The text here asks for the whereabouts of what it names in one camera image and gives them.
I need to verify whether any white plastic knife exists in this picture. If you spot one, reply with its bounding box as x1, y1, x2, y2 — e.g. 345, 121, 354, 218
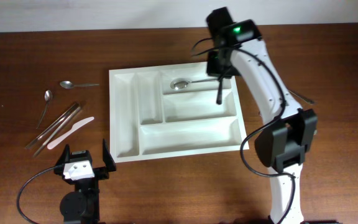
47, 116, 94, 150

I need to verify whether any small teaspoon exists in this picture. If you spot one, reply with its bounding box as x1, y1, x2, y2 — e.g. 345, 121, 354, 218
60, 80, 99, 89
37, 90, 53, 129

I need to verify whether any steel tablespoon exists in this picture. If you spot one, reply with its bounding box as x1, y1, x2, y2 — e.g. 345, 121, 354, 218
170, 78, 218, 90

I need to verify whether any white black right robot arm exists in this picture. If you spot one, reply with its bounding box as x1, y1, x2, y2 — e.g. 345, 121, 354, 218
206, 7, 318, 223

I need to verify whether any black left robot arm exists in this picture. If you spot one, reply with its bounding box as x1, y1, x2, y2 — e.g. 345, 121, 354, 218
53, 141, 116, 223

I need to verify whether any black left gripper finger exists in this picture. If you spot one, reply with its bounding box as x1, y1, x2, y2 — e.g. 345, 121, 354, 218
56, 144, 70, 166
102, 139, 117, 172

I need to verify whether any black camera cable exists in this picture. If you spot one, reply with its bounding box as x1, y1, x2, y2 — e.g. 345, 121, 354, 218
191, 37, 296, 224
16, 165, 64, 224

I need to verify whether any black right camera cable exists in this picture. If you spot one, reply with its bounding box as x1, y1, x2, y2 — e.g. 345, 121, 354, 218
191, 37, 296, 224

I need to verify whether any black left camera cable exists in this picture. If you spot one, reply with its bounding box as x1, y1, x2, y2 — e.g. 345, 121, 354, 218
16, 165, 64, 224

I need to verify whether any white plastic cutlery tray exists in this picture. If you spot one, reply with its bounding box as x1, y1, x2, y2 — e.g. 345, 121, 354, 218
109, 62, 246, 162

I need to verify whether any small teaspoon upper left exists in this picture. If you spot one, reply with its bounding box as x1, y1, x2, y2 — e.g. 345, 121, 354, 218
60, 80, 99, 89

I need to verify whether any steel fork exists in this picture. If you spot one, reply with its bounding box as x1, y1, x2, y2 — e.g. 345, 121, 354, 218
288, 90, 315, 105

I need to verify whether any small teaspoon far left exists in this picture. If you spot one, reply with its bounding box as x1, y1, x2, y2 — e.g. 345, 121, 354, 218
37, 90, 53, 129

